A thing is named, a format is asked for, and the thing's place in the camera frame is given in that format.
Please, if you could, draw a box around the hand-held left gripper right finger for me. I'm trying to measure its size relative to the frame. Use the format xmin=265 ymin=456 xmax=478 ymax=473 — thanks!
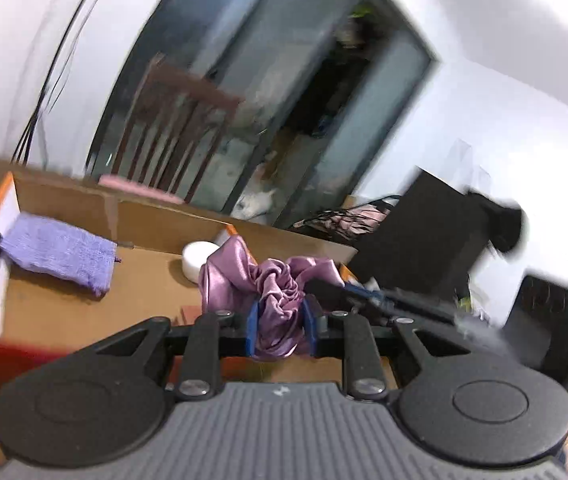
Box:
xmin=303 ymin=295 xmax=487 ymax=401

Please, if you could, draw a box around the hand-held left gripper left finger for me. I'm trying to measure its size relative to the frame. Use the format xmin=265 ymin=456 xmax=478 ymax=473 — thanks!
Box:
xmin=71 ymin=300 xmax=261 ymax=403

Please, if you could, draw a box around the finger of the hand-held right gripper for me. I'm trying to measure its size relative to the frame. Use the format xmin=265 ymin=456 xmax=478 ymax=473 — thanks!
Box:
xmin=306 ymin=279 xmax=395 ymax=313

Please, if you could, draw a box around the purple satin scrunchie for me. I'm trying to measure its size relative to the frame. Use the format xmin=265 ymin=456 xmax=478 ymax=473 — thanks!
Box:
xmin=198 ymin=236 xmax=360 ymax=361

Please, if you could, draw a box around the white tape roll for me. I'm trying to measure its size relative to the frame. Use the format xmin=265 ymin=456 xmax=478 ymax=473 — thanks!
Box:
xmin=181 ymin=241 xmax=225 ymax=286

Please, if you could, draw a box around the red orange cardboard box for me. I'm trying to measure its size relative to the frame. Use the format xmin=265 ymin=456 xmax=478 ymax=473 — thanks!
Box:
xmin=0 ymin=170 xmax=397 ymax=391

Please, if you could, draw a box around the lavender knit towel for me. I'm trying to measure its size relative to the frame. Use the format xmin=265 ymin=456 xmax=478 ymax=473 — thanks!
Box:
xmin=0 ymin=212 xmax=122 ymax=297

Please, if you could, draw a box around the black monitor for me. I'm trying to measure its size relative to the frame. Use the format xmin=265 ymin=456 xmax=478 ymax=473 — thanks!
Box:
xmin=349 ymin=167 xmax=490 ymax=302

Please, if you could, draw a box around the black pink stroller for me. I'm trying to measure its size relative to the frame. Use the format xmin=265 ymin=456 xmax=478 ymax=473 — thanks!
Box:
xmin=291 ymin=195 xmax=406 ymax=237

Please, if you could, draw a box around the white fluffy object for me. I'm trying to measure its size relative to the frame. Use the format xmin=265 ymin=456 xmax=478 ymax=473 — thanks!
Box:
xmin=231 ymin=160 xmax=285 ymax=224

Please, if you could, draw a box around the black electronic device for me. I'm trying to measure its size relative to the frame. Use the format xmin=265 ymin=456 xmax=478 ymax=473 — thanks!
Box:
xmin=504 ymin=275 xmax=568 ymax=392

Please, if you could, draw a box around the pink seat cushion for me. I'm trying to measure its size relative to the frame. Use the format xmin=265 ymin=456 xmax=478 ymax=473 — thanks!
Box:
xmin=98 ymin=174 xmax=186 ymax=206

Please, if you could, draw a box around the dark wooden chair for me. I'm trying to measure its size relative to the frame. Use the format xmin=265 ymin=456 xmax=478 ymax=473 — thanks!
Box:
xmin=109 ymin=55 xmax=246 ymax=206

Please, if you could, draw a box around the sliding glass door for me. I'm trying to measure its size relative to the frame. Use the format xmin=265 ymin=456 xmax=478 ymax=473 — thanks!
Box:
xmin=84 ymin=0 xmax=440 ymax=231

